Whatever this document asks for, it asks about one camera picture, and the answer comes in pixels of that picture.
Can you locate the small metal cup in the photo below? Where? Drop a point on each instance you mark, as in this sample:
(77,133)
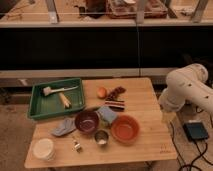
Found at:
(101,137)

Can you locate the green plastic tray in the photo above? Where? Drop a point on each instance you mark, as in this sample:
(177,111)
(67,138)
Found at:
(45,107)

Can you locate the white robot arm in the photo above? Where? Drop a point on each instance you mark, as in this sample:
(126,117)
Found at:
(187,84)

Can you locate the yellow corn cob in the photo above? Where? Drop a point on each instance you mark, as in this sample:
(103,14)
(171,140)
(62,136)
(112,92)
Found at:
(65,101)

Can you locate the purple grape bunch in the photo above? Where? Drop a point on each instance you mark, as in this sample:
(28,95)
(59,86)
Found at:
(113,95)

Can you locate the white dish brush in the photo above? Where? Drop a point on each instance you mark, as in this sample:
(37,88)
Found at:
(48,90)

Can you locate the purple bowl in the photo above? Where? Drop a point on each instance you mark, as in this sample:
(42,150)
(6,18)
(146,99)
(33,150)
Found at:
(87,121)

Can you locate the orange fruit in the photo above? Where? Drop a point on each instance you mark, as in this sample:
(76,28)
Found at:
(101,92)

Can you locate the blue sponge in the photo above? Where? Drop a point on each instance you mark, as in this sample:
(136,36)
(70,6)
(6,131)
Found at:
(107,114)

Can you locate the red bowl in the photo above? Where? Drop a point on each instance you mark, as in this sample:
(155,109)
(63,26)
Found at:
(125,129)

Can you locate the black foot pedal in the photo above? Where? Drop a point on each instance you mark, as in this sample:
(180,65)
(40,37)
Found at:
(195,131)

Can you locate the grey cloth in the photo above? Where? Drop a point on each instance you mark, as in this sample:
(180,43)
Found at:
(65,127)

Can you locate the white round container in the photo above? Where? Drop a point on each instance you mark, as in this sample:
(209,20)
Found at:
(44,149)

